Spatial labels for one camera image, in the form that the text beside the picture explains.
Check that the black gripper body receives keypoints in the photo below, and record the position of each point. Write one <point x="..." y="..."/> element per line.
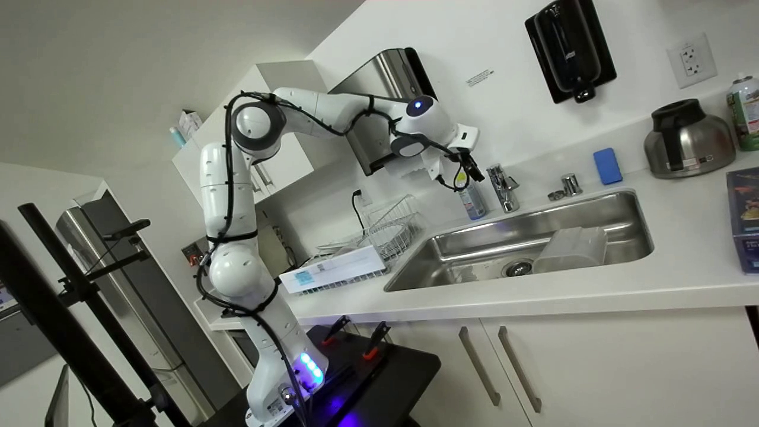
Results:
<point x="457" y="165"/>

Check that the chrome sink faucet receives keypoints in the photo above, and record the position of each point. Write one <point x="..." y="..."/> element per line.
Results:
<point x="503" y="187"/>

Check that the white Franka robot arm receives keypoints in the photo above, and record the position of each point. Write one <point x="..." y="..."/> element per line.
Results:
<point x="239" y="273"/>

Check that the dish soap bottle yellow cap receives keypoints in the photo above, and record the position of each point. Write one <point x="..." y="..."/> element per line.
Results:
<point x="475" y="205"/>

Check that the stainless steel sink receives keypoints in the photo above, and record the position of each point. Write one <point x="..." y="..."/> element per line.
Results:
<point x="489" y="251"/>

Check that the steel paper towel dispenser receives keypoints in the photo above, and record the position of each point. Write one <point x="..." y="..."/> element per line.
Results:
<point x="380" y="154"/>

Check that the small chrome sink fixture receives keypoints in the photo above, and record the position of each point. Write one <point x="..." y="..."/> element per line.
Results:
<point x="566" y="187"/>

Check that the translucent plastic container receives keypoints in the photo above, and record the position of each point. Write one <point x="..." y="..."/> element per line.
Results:
<point x="572" y="248"/>

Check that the blue sponge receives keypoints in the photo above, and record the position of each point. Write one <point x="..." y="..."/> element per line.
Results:
<point x="608" y="167"/>

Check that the white box with blue label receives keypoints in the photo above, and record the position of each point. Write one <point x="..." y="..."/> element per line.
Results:
<point x="334" y="271"/>

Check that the red black clamp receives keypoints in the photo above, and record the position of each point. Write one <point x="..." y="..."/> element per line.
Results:
<point x="375" y="341"/>
<point x="336" y="333"/>

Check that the white upper cabinet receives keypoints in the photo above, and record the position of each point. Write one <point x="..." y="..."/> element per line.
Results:
<point x="293" y="79"/>

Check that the white cabinet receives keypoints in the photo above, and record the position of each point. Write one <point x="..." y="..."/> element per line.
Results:
<point x="632" y="364"/>
<point x="293" y="79"/>

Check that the black robot table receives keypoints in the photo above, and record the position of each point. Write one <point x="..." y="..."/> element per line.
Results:
<point x="394" y="379"/>

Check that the white lower cabinet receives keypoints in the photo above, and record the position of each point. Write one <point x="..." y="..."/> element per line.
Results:
<point x="632" y="364"/>

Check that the white bottle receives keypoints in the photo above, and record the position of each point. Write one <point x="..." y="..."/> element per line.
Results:
<point x="188" y="123"/>

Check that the cylindrical can with label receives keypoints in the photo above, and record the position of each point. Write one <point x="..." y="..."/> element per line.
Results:
<point x="746" y="114"/>

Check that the dark blue box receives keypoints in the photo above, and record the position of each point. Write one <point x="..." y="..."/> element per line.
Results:
<point x="746" y="220"/>

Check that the teal bottle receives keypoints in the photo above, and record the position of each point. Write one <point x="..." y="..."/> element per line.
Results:
<point x="176" y="137"/>

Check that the stainless steel refrigerator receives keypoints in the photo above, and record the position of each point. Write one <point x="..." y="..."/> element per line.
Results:
<point x="143" y="317"/>

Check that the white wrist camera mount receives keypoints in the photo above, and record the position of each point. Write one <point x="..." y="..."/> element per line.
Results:
<point x="465" y="135"/>

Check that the black wall soap dispenser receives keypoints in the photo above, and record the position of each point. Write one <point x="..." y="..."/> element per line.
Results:
<point x="570" y="48"/>

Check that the empty white wall outlet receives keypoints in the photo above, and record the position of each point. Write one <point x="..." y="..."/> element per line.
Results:
<point x="692" y="60"/>

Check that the black camera stand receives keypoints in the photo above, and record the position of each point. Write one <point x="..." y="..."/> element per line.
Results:
<point x="48" y="317"/>

